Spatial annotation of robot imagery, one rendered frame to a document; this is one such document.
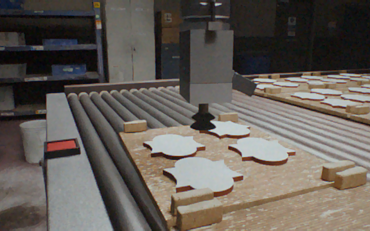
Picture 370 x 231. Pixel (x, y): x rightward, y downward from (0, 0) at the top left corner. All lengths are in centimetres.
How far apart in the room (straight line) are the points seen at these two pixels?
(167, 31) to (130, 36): 72
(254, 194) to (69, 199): 29
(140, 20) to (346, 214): 488
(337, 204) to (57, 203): 42
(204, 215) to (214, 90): 17
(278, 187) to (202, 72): 22
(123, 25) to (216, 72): 470
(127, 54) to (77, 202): 467
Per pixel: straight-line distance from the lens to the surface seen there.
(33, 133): 317
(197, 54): 42
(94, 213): 48
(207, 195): 42
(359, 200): 51
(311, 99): 126
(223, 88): 44
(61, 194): 55
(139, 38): 515
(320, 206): 47
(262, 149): 63
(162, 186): 49
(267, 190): 49
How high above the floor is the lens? 116
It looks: 14 degrees down
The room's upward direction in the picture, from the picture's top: straight up
